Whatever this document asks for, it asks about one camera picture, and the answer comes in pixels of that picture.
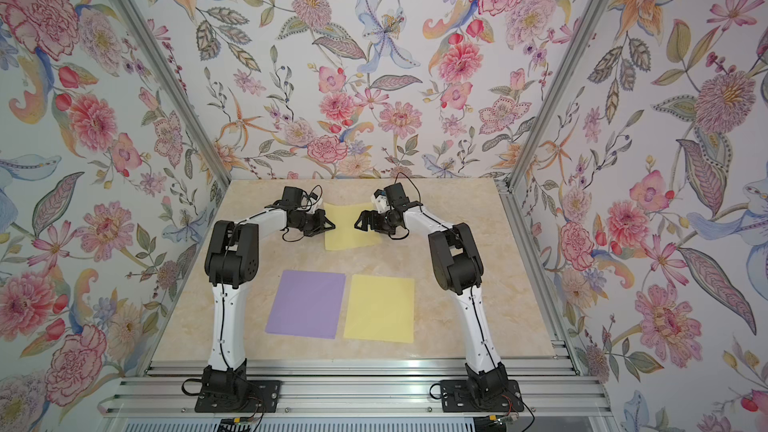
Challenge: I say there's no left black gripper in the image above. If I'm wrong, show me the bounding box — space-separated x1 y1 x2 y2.
289 207 334 238

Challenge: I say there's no purple paper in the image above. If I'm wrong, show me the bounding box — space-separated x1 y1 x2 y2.
265 270 346 340

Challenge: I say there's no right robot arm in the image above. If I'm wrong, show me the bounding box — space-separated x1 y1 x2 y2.
354 183 509 408

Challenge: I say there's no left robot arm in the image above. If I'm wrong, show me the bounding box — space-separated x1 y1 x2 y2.
196 185 335 412

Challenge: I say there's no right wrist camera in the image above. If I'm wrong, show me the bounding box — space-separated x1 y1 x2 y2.
372 189 390 213

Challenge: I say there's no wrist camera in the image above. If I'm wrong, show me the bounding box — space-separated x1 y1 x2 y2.
304 186 323 214
372 189 390 213

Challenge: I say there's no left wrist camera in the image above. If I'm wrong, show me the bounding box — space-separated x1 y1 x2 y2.
304 186 323 214

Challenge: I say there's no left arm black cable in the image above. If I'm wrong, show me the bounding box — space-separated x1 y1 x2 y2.
280 184 325 244

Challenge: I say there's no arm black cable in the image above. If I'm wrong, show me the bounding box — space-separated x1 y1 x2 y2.
383 171 424 242
280 184 325 244

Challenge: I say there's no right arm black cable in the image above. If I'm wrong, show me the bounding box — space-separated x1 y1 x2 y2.
383 171 424 242

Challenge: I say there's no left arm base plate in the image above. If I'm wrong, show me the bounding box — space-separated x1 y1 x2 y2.
194 378 283 414

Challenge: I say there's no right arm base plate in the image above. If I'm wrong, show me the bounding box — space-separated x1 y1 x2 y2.
437 380 525 413

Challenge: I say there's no left aluminium corner post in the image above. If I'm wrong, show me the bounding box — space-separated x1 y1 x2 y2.
113 0 232 186

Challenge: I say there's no aluminium corner post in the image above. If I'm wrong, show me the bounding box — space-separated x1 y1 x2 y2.
506 0 609 192
113 0 232 186

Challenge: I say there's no aluminium front rail frame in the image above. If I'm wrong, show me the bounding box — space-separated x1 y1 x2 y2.
97 355 619 431

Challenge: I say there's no right aluminium corner post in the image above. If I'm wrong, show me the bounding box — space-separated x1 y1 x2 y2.
506 0 609 192

